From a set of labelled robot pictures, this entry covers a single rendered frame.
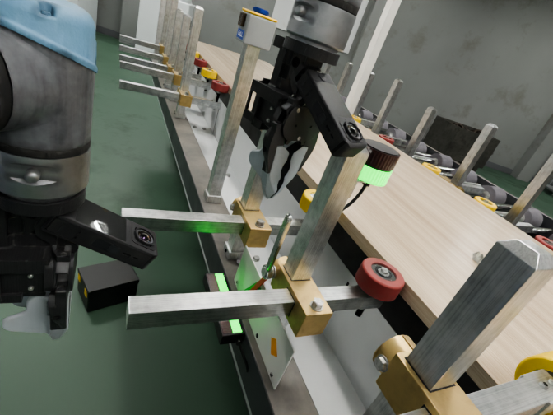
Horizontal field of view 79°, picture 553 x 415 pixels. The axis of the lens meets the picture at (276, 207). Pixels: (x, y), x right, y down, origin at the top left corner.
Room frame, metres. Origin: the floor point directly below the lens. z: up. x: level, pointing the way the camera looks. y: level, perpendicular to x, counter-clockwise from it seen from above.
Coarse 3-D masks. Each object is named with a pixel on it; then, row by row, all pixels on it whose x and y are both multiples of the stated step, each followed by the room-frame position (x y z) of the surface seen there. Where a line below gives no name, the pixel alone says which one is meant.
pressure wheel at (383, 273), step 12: (360, 264) 0.52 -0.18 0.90; (372, 264) 0.52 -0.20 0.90; (384, 264) 0.54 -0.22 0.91; (360, 276) 0.50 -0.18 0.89; (372, 276) 0.48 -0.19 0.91; (384, 276) 0.50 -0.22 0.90; (396, 276) 0.51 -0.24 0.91; (372, 288) 0.48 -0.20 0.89; (384, 288) 0.47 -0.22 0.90; (396, 288) 0.48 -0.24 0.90; (384, 300) 0.47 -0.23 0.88; (360, 312) 0.51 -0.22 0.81
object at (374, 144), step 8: (368, 144) 0.48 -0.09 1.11; (376, 144) 0.50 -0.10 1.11; (384, 144) 0.52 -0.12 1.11; (384, 152) 0.47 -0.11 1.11; (392, 152) 0.48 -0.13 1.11; (376, 168) 0.47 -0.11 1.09; (368, 184) 0.49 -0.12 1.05; (352, 192) 0.46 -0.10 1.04; (360, 192) 0.49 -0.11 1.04; (352, 200) 0.49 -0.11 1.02; (344, 208) 0.49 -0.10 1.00
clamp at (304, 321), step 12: (276, 264) 0.49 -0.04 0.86; (276, 276) 0.47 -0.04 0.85; (288, 276) 0.45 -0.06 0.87; (276, 288) 0.46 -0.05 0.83; (288, 288) 0.43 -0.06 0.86; (300, 288) 0.43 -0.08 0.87; (312, 288) 0.44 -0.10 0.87; (300, 300) 0.41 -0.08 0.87; (312, 300) 0.42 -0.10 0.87; (324, 300) 0.43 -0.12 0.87; (300, 312) 0.39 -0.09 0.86; (312, 312) 0.39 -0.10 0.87; (324, 312) 0.40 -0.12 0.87; (300, 324) 0.38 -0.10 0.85; (312, 324) 0.39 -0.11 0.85; (324, 324) 0.40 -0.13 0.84; (300, 336) 0.38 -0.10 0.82
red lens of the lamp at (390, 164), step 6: (372, 150) 0.47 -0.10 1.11; (372, 156) 0.47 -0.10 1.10; (378, 156) 0.46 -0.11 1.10; (384, 156) 0.46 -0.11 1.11; (390, 156) 0.47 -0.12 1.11; (396, 156) 0.47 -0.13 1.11; (366, 162) 0.47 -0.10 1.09; (372, 162) 0.46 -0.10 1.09; (378, 162) 0.46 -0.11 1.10; (384, 162) 0.46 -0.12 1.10; (390, 162) 0.47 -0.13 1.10; (396, 162) 0.48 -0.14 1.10; (378, 168) 0.46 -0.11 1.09; (384, 168) 0.47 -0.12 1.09; (390, 168) 0.47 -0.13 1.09
